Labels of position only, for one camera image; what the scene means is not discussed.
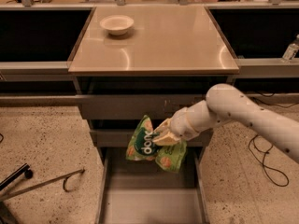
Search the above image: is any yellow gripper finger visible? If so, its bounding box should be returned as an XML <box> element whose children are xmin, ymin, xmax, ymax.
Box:
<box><xmin>154</xmin><ymin>119</ymin><xmax>171</xmax><ymax>133</ymax></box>
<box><xmin>153</xmin><ymin>132</ymin><xmax>180</xmax><ymax>146</ymax></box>

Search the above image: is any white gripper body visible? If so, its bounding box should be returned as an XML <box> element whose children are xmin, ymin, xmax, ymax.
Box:
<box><xmin>169</xmin><ymin>107</ymin><xmax>199</xmax><ymax>141</ymax></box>

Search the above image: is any green rice chip bag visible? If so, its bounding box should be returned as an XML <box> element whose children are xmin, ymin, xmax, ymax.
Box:
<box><xmin>126</xmin><ymin>115</ymin><xmax>187</xmax><ymax>173</ymax></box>

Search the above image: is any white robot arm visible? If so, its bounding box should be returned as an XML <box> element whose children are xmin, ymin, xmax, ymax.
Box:
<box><xmin>153</xmin><ymin>84</ymin><xmax>299</xmax><ymax>162</ymax></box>

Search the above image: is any top grey drawer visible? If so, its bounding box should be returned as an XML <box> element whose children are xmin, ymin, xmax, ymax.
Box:
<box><xmin>76</xmin><ymin>94</ymin><xmax>204</xmax><ymax>119</ymax></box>

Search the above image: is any middle grey drawer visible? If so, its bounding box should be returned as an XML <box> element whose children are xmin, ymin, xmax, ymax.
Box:
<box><xmin>90</xmin><ymin>129</ymin><xmax>213</xmax><ymax>147</ymax></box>

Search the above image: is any bottom open grey drawer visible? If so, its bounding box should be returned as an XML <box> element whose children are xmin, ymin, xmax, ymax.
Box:
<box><xmin>95</xmin><ymin>147</ymin><xmax>209</xmax><ymax>224</ymax></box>

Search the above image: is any grey drawer cabinet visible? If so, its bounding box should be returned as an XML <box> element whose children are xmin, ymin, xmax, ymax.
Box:
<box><xmin>67</xmin><ymin>4</ymin><xmax>240</xmax><ymax>161</ymax></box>

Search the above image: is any metal stand leg with hook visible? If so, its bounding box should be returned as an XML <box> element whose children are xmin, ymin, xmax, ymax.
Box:
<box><xmin>0</xmin><ymin>167</ymin><xmax>86</xmax><ymax>202</ymax></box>

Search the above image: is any white ceramic bowl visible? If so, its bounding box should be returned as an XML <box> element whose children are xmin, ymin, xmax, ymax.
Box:
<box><xmin>100</xmin><ymin>15</ymin><xmax>135</xmax><ymax>35</ymax></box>

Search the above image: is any clear plastic bottle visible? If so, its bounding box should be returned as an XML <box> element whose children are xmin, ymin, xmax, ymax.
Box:
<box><xmin>282</xmin><ymin>35</ymin><xmax>299</xmax><ymax>62</ymax></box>

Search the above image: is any black caster leg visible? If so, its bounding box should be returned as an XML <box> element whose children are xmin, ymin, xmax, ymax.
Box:
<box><xmin>0</xmin><ymin>163</ymin><xmax>33</xmax><ymax>190</ymax></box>

